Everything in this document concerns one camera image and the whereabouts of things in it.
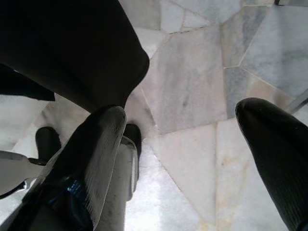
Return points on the black garment white print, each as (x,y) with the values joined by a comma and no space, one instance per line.
(72,48)

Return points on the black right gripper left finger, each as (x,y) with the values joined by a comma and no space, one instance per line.
(96,156)

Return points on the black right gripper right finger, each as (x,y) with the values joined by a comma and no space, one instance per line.
(281,156)

